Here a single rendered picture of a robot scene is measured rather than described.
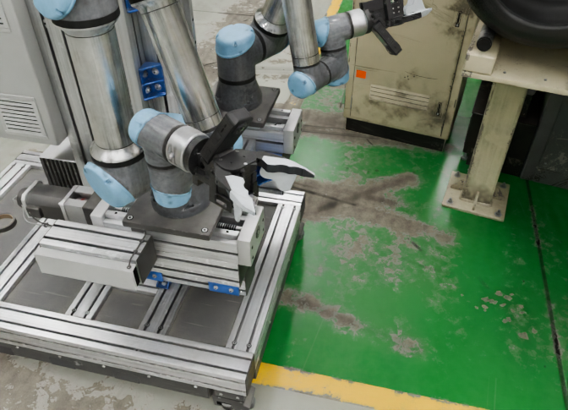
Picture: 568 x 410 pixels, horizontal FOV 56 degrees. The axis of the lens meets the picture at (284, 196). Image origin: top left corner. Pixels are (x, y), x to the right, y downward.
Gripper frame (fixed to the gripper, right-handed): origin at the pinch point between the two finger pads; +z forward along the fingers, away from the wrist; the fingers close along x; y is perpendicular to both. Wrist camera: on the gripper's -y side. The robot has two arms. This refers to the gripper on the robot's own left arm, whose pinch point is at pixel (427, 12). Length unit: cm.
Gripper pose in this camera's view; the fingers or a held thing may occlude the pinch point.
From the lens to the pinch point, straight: 169.5
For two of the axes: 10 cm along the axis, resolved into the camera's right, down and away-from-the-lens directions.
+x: -2.4, -3.3, 9.1
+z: 9.5, -2.9, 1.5
